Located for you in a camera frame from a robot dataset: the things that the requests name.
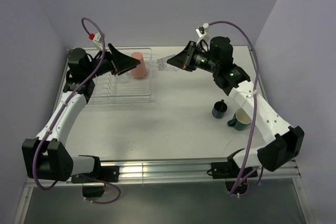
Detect small black mug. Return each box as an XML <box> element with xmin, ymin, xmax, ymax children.
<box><xmin>212</xmin><ymin>99</ymin><xmax>228</xmax><ymax>119</ymax></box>

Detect dark green mug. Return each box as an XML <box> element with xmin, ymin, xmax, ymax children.
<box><xmin>227</xmin><ymin>108</ymin><xmax>252</xmax><ymax>131</ymax></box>

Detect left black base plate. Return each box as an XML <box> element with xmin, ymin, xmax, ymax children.
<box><xmin>71</xmin><ymin>165</ymin><xmax>119</xmax><ymax>184</ymax></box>

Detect white wire dish rack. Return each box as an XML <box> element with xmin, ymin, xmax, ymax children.
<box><xmin>88</xmin><ymin>47</ymin><xmax>152</xmax><ymax>105</ymax></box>

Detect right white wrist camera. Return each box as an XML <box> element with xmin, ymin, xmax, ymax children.
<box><xmin>195</xmin><ymin>23</ymin><xmax>210</xmax><ymax>44</ymax></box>

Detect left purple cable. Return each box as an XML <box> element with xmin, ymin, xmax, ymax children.
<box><xmin>33</xmin><ymin>17</ymin><xmax>122</xmax><ymax>205</ymax></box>

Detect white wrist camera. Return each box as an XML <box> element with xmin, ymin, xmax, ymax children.
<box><xmin>88</xmin><ymin>33</ymin><xmax>104</xmax><ymax>51</ymax></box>
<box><xmin>195</xmin><ymin>23</ymin><xmax>210</xmax><ymax>44</ymax></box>

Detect small clear glass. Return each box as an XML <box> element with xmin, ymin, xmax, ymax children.
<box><xmin>156</xmin><ymin>56</ymin><xmax>175</xmax><ymax>71</ymax></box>

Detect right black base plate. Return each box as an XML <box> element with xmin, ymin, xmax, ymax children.
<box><xmin>207</xmin><ymin>161</ymin><xmax>257</xmax><ymax>179</ymax></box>

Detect large clear faceted glass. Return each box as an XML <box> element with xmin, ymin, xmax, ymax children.
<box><xmin>115</xmin><ymin>72</ymin><xmax>132</xmax><ymax>83</ymax></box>

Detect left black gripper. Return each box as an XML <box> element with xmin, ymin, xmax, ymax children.
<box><xmin>85</xmin><ymin>44</ymin><xmax>140</xmax><ymax>79</ymax></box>

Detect aluminium mounting rail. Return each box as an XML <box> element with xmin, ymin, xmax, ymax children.
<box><xmin>25</xmin><ymin>155</ymin><xmax>301</xmax><ymax>187</ymax></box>

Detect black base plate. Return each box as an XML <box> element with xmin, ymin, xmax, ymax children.
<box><xmin>207</xmin><ymin>161</ymin><xmax>257</xmax><ymax>179</ymax></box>
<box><xmin>71</xmin><ymin>165</ymin><xmax>119</xmax><ymax>184</ymax></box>

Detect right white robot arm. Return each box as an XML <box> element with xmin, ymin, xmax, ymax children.
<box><xmin>167</xmin><ymin>36</ymin><xmax>305</xmax><ymax>177</ymax></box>

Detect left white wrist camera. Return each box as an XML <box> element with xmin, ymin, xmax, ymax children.
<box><xmin>88</xmin><ymin>33</ymin><xmax>104</xmax><ymax>51</ymax></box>

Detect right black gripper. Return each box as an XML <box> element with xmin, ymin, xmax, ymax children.
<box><xmin>167</xmin><ymin>41</ymin><xmax>219</xmax><ymax>73</ymax></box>

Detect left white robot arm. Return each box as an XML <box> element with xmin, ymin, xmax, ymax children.
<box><xmin>22</xmin><ymin>44</ymin><xmax>140</xmax><ymax>182</ymax></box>

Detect pink plastic cup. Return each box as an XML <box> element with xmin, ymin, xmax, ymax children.
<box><xmin>131</xmin><ymin>52</ymin><xmax>147</xmax><ymax>79</ymax></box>

